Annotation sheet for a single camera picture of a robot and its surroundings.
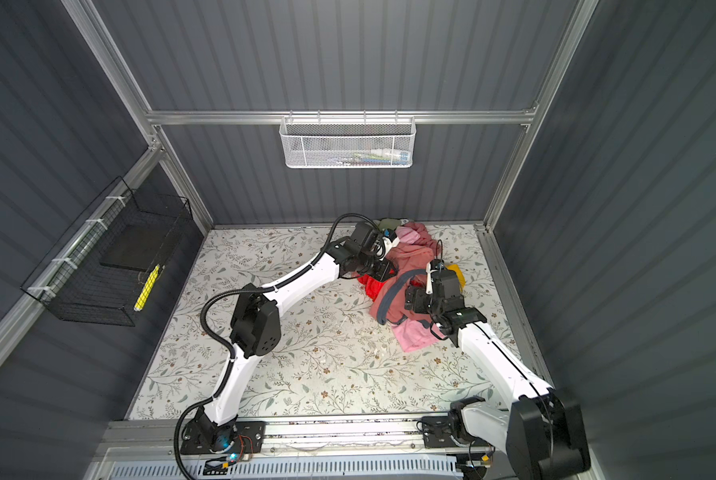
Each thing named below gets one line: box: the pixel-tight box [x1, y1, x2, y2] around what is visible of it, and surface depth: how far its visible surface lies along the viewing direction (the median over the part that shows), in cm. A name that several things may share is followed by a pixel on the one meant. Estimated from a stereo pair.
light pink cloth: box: [391, 318, 447, 352], surface depth 92 cm
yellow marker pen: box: [134, 264, 161, 312], surface depth 70 cm
